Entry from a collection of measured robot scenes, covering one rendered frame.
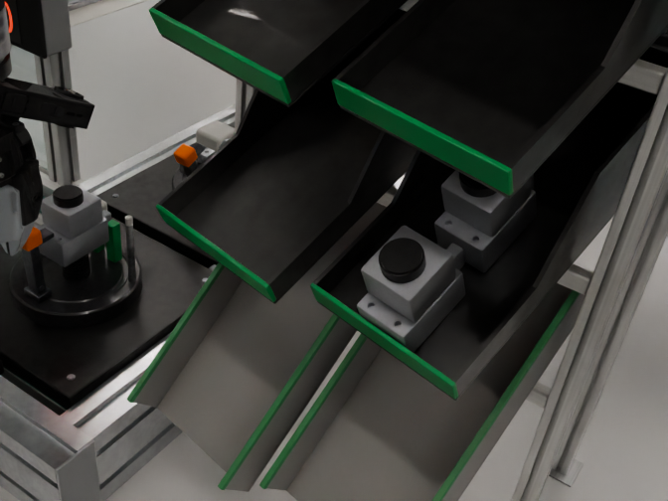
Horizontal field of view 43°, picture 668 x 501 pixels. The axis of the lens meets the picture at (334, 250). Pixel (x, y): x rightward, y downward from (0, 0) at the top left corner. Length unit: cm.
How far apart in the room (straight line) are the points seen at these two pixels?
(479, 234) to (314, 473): 27
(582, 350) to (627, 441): 41
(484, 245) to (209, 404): 32
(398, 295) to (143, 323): 44
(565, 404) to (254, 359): 27
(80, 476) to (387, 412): 30
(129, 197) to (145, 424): 35
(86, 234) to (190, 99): 72
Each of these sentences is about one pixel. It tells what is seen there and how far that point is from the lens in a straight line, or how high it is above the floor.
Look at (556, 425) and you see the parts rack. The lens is 71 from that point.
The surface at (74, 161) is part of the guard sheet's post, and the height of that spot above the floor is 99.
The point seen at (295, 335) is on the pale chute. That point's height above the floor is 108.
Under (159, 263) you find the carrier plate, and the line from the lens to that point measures 101.
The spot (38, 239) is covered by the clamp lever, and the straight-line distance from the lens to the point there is 89.
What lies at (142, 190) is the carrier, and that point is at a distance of 113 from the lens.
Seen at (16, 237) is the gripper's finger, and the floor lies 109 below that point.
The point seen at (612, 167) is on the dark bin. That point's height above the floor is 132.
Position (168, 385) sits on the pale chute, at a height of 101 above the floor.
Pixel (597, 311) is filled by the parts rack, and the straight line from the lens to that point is 64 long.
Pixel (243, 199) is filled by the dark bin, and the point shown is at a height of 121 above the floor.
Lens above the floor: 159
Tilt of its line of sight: 37 degrees down
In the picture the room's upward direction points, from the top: 7 degrees clockwise
